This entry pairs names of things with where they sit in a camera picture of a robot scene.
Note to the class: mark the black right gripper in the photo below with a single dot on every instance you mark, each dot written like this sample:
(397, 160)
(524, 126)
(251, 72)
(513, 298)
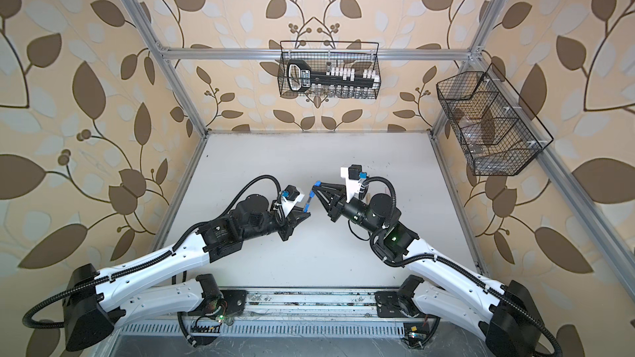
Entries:
(338, 200)

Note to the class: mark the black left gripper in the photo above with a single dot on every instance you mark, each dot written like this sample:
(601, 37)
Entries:
(288, 223)

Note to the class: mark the blue fountain pen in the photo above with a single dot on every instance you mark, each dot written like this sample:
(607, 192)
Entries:
(306, 207)

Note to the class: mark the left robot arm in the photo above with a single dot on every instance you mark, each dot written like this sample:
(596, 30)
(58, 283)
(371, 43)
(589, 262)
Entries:
(98, 302)

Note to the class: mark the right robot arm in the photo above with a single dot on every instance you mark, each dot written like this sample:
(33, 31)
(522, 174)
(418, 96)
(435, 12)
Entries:
(504, 316)

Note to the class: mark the black tool in basket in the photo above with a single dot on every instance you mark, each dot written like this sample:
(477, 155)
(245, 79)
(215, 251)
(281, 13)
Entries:
(301, 77)

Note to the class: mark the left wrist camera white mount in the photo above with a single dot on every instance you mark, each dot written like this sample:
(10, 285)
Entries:
(289, 198)

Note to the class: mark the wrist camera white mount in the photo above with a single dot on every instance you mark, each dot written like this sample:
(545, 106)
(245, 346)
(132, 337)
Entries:
(354, 177)
(289, 198)

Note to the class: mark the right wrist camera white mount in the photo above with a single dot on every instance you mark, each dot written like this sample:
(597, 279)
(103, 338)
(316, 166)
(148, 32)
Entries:
(354, 177)

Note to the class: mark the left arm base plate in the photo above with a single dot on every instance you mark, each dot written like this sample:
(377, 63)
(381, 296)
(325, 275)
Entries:
(231, 303)

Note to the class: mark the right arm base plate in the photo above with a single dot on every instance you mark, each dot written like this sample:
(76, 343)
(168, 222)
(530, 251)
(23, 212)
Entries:
(393, 304)

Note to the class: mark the black wire basket back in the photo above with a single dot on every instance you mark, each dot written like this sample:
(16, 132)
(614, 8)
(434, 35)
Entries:
(349, 54)

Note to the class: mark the black wire basket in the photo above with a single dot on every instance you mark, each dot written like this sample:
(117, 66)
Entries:
(349, 54)
(498, 132)

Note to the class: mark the black wire basket right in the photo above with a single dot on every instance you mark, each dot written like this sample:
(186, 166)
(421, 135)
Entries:
(498, 132)

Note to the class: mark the aluminium cage frame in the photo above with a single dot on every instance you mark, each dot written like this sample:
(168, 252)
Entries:
(572, 61)

